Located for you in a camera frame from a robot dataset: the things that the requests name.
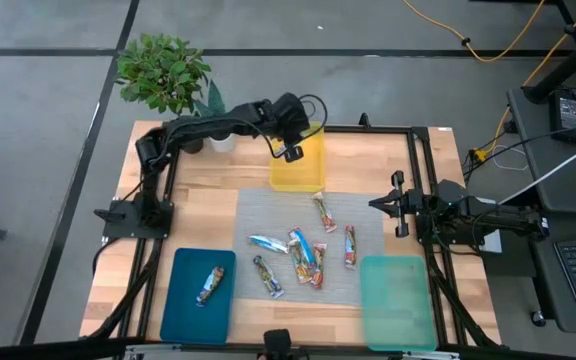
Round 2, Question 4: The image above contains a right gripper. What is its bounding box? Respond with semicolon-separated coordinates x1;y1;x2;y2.
368;170;425;239

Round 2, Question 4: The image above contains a blue red-tipped granola bar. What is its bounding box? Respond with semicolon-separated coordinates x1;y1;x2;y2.
343;224;358;271
288;226;316;271

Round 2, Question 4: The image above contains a red Chewy granola bar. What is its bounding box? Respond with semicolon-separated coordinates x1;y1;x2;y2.
310;191;338;235
309;242;328;290

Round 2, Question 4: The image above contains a blue brown granola bar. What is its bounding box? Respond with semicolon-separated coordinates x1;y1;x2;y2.
252;254;286;300
195;265;226;308

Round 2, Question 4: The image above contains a yellow plastic bin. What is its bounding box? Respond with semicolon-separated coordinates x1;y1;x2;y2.
268;121;327;194

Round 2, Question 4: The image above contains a snake plant in white pot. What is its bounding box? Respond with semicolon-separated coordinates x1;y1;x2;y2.
191;79;238;154

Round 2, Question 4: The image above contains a grey woven placemat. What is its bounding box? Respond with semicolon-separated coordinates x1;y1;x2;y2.
231;187;387;307

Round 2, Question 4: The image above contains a turquoise plastic bin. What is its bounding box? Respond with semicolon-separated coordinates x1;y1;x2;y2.
359;254;439;353

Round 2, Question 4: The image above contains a leafy plant in black pot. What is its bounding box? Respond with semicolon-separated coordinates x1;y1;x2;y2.
114;32;213;155

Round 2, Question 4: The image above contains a dark grey side table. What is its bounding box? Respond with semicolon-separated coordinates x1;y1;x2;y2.
506;87;576;335

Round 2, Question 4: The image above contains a black power adapter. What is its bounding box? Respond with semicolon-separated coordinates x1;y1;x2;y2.
548;88;576;145

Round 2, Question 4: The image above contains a dark blue plastic bin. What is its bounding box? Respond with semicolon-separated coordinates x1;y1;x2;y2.
159;247;238;346

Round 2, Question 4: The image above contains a black standing desk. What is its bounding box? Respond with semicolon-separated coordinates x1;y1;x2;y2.
520;0;576;105

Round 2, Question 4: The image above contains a silver aluminium profile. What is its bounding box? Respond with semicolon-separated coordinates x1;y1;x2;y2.
122;343;462;360

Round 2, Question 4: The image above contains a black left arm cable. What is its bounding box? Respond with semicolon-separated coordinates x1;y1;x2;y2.
247;93;329;161

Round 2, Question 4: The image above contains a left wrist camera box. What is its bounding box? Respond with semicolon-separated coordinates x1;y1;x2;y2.
283;144;305;164

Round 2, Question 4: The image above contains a black aluminium table frame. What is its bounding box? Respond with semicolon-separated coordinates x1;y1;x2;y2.
80;112;502;360

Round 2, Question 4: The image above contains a yellow extension cable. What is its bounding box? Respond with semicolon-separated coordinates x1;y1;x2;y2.
472;0;576;164
401;0;548;64

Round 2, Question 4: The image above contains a thin white cable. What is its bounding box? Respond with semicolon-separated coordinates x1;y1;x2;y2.
491;143;530;172

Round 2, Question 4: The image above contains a black power cable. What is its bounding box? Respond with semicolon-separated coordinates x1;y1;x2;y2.
460;119;576;176

